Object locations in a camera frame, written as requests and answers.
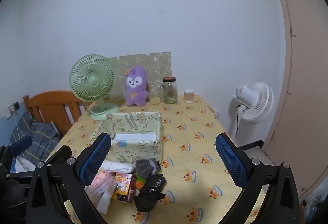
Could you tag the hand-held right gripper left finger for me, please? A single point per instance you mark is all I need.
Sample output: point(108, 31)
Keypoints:
point(94, 160)

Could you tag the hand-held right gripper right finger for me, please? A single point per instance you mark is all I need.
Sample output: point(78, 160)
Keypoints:
point(230, 160)

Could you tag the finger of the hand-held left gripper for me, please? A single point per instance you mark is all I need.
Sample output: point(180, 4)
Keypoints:
point(21, 144)

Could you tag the white cloth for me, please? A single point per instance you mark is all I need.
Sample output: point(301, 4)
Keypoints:
point(120, 166)

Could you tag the pink packet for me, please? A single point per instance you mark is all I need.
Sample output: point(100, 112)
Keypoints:
point(102, 185)

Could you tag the colourful snack box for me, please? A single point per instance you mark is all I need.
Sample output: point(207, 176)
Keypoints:
point(124, 185)

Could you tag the green printed fabric storage box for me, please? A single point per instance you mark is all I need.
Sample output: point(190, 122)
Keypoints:
point(143, 147)

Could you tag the black plastic bag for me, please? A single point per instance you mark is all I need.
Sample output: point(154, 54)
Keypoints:
point(151, 188)

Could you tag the white sheet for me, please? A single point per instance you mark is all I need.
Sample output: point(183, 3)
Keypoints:
point(23, 163)

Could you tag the grey plaid bedding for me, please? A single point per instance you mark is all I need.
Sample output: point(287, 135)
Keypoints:
point(38, 134)

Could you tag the white standing fan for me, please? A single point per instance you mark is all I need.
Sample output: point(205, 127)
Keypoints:
point(256, 103)

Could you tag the cotton swab container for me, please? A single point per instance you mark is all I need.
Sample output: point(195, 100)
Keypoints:
point(188, 96)

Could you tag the green desk fan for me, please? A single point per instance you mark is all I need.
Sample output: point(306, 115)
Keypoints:
point(92, 82)

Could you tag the purple plush toy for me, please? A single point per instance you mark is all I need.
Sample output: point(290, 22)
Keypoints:
point(135, 93)

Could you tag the glass jar with lid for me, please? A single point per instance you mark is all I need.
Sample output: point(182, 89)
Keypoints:
point(170, 92)

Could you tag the clear plastic bag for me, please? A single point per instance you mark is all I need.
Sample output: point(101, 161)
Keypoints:
point(314, 203)

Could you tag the beige door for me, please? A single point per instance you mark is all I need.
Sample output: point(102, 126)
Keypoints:
point(305, 85)

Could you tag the green patterned board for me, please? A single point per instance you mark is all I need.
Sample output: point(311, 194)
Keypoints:
point(153, 70)

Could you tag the wall socket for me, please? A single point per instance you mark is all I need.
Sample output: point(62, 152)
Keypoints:
point(14, 106)

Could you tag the white wall plug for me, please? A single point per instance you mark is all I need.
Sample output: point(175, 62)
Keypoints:
point(217, 113)

